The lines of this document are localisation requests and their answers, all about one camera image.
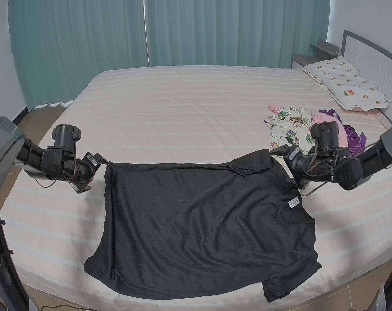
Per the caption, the white printed garment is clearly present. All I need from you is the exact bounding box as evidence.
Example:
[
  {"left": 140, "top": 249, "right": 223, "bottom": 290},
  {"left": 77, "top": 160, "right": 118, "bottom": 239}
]
[{"left": 264, "top": 106, "right": 314, "bottom": 151}]

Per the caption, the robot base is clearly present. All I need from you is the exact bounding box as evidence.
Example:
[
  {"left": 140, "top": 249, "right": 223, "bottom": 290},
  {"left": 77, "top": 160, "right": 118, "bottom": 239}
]
[{"left": 373, "top": 284, "right": 388, "bottom": 311}]

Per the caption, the bed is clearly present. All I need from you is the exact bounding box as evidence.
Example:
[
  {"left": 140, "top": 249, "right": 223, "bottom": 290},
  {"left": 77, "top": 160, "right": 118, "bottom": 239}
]
[{"left": 0, "top": 29, "right": 392, "bottom": 299}]

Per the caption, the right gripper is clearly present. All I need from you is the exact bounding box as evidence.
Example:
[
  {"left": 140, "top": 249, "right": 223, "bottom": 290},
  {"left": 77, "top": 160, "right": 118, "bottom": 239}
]
[{"left": 268, "top": 144, "right": 316, "bottom": 190}]

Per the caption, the purple garment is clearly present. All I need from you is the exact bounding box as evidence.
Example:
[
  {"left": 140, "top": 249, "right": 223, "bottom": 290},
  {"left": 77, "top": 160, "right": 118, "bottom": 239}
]
[{"left": 318, "top": 109, "right": 368, "bottom": 158}]

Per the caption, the grey white bedside table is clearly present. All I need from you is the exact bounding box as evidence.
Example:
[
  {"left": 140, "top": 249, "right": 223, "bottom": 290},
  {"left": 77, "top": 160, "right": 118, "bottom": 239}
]
[{"left": 292, "top": 38, "right": 340, "bottom": 69}]

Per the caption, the black T-shirt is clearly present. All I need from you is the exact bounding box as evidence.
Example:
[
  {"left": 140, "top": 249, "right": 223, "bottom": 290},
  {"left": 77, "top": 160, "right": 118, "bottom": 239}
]
[{"left": 83, "top": 148, "right": 323, "bottom": 304}]

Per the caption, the blue-green curtain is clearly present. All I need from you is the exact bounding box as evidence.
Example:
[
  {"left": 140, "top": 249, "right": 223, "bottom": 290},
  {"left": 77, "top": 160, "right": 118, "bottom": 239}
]
[
  {"left": 145, "top": 0, "right": 331, "bottom": 69},
  {"left": 8, "top": 0, "right": 149, "bottom": 109}
]

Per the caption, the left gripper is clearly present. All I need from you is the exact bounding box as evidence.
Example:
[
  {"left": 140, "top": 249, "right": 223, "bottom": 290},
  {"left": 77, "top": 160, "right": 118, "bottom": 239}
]
[{"left": 72, "top": 152, "right": 111, "bottom": 194}]

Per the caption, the white printed pillow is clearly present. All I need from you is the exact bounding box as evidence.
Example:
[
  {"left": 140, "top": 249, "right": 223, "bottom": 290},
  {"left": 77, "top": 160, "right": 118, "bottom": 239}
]
[{"left": 300, "top": 53, "right": 392, "bottom": 112}]

